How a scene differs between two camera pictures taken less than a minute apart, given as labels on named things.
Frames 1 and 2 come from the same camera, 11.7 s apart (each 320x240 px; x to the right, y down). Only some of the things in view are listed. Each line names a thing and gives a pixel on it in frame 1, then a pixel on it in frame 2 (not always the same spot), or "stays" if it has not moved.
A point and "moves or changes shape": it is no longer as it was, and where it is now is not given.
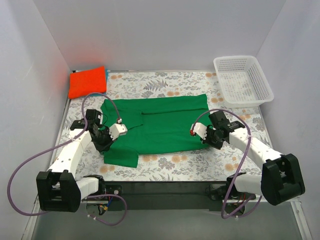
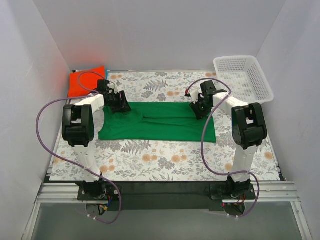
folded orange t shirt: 83,83 stays
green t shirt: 154,125 moves or changes shape
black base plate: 200,196 stays
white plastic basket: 242,81 stays
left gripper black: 104,144 → 122,104
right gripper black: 208,140 → 198,110
